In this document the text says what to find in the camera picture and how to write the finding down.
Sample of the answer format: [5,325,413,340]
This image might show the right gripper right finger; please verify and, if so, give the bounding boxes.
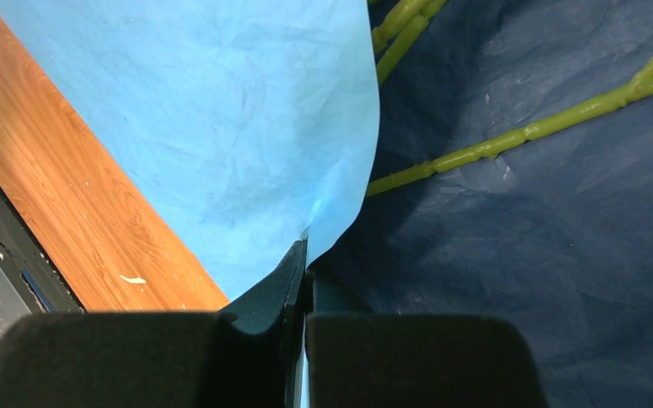
[306,272,548,407]

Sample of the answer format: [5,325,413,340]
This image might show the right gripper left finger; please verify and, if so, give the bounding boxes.
[0,241,307,407]

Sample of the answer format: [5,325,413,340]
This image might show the blue wrapping paper sheet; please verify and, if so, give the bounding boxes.
[0,0,653,408]

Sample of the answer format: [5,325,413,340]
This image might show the pink fake flower stem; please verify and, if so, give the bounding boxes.
[366,56,653,197]

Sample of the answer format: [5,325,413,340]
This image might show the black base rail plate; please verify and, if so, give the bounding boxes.
[0,187,85,313]

